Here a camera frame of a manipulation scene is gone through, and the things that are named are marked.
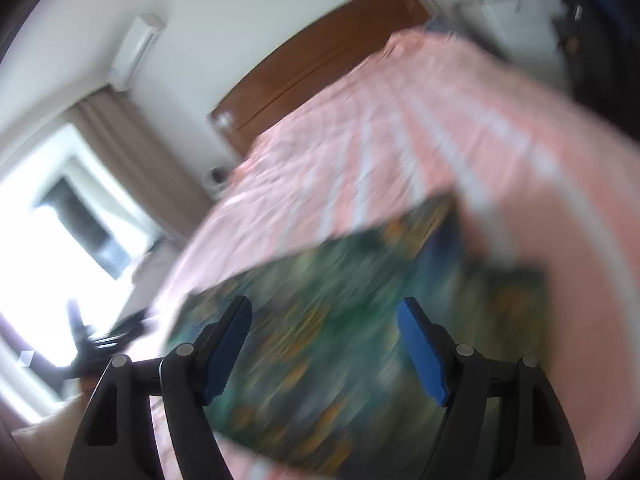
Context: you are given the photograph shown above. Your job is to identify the beige curtain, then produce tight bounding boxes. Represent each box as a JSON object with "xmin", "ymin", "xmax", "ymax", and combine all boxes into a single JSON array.
[{"xmin": 62, "ymin": 85, "xmax": 214, "ymax": 244}]

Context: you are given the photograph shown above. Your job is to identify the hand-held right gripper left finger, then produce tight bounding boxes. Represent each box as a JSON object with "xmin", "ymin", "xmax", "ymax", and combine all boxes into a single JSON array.
[{"xmin": 62, "ymin": 295, "xmax": 253, "ymax": 480}]

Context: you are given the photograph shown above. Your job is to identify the wooden headboard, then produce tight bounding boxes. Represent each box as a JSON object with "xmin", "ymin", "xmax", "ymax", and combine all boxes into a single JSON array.
[{"xmin": 209, "ymin": 0, "xmax": 434, "ymax": 159}]

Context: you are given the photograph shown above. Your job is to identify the white air conditioner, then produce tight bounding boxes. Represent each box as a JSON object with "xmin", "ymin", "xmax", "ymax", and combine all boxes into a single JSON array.
[{"xmin": 109, "ymin": 14, "xmax": 166, "ymax": 92}]

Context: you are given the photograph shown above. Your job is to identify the white round fan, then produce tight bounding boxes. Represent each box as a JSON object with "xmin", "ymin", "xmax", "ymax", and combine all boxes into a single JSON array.
[{"xmin": 204, "ymin": 165, "xmax": 234, "ymax": 192}]

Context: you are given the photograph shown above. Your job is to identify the window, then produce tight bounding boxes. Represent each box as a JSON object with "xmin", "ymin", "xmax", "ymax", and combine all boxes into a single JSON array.
[{"xmin": 36, "ymin": 174, "xmax": 135, "ymax": 282}]

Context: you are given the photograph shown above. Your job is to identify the white nightstand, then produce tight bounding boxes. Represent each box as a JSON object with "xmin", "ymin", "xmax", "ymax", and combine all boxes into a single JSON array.
[{"xmin": 452, "ymin": 0, "xmax": 570, "ymax": 92}]

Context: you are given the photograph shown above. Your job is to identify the bed with pink striped sheet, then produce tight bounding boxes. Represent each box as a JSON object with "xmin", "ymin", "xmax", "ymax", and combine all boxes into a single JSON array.
[{"xmin": 150, "ymin": 27, "xmax": 640, "ymax": 480}]

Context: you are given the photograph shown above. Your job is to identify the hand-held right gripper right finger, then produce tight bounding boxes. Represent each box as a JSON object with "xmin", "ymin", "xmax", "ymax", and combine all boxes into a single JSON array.
[{"xmin": 397, "ymin": 296, "xmax": 587, "ymax": 480}]

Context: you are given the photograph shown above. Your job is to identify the green landscape print jacket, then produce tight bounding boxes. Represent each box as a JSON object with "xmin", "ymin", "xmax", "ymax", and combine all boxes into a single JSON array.
[{"xmin": 165, "ymin": 192, "xmax": 551, "ymax": 478}]

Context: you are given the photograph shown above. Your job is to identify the black and blue hanging jacket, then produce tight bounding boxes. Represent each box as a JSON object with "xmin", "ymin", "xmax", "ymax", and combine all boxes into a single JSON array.
[{"xmin": 551, "ymin": 0, "xmax": 640, "ymax": 113}]

